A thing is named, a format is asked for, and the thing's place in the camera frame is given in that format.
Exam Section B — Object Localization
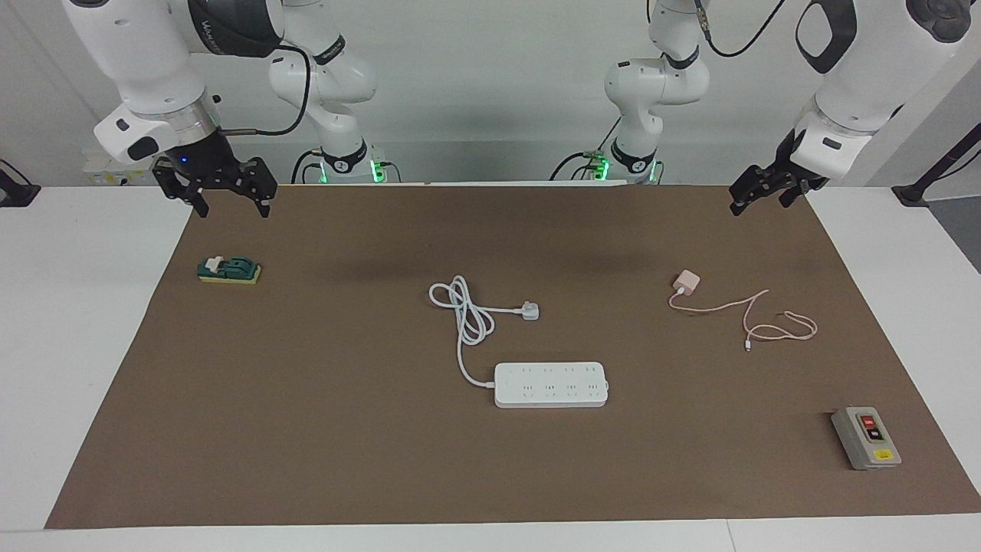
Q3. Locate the grey on-off switch box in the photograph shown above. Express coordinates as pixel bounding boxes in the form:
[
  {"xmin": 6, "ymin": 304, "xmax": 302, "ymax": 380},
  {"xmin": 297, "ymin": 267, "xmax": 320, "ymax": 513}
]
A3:
[{"xmin": 831, "ymin": 406, "xmax": 903, "ymax": 471}]

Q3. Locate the green knife switch board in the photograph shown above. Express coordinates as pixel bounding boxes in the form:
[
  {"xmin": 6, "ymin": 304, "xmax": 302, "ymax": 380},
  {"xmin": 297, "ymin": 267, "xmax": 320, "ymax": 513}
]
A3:
[{"xmin": 197, "ymin": 255, "xmax": 263, "ymax": 286}]

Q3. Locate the brown table mat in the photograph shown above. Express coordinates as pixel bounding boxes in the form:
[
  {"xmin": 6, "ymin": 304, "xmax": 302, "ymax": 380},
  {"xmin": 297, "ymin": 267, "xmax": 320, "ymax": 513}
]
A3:
[{"xmin": 44, "ymin": 184, "xmax": 981, "ymax": 530}]

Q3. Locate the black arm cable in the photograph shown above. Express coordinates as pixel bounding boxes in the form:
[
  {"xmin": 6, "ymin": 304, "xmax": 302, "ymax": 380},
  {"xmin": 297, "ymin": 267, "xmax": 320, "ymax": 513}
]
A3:
[
  {"xmin": 694, "ymin": 0, "xmax": 790, "ymax": 59},
  {"xmin": 222, "ymin": 44, "xmax": 312, "ymax": 138}
]

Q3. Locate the white power cord with plug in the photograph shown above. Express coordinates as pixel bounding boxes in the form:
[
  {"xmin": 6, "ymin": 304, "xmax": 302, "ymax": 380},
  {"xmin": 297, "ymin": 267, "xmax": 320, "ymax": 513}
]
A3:
[{"xmin": 428, "ymin": 275, "xmax": 541, "ymax": 389}]

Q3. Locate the black clamp stand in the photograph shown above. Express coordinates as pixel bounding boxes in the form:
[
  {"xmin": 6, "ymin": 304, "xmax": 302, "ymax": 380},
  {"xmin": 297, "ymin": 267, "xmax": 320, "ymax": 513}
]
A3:
[
  {"xmin": 0, "ymin": 159, "xmax": 41, "ymax": 208},
  {"xmin": 893, "ymin": 123, "xmax": 981, "ymax": 208}
]

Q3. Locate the black base cable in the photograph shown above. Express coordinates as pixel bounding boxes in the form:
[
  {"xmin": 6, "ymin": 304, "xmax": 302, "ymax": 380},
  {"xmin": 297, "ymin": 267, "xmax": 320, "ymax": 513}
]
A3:
[
  {"xmin": 290, "ymin": 149, "xmax": 326, "ymax": 186},
  {"xmin": 548, "ymin": 115, "xmax": 622, "ymax": 183}
]

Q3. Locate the pink charging cable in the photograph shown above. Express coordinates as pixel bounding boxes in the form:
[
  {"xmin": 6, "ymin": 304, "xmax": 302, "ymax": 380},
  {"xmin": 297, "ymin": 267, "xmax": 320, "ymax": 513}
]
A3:
[{"xmin": 668, "ymin": 289, "xmax": 819, "ymax": 353}]

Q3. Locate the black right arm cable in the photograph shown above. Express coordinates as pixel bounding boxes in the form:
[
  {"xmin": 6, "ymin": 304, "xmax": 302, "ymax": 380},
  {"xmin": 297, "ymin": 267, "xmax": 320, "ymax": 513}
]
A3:
[{"xmin": 222, "ymin": 44, "xmax": 312, "ymax": 138}]

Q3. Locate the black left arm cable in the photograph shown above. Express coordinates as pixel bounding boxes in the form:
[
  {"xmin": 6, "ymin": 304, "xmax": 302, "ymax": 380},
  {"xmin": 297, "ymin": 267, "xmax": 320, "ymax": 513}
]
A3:
[{"xmin": 694, "ymin": 0, "xmax": 790, "ymax": 59}]

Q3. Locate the white power strip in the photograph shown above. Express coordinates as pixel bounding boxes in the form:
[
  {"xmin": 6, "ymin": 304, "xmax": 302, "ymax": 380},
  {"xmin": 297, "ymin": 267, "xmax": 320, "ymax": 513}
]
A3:
[{"xmin": 494, "ymin": 361, "xmax": 611, "ymax": 409}]

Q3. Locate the white wall socket strip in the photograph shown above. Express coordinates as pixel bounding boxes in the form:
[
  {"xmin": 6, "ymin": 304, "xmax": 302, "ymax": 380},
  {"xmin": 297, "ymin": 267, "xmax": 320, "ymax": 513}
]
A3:
[{"xmin": 83, "ymin": 156, "xmax": 154, "ymax": 187}]

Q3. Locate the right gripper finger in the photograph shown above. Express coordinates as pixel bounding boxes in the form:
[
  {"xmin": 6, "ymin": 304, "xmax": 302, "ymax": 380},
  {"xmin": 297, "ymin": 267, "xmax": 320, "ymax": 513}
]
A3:
[
  {"xmin": 233, "ymin": 156, "xmax": 279, "ymax": 220},
  {"xmin": 151, "ymin": 156, "xmax": 210, "ymax": 220}
]

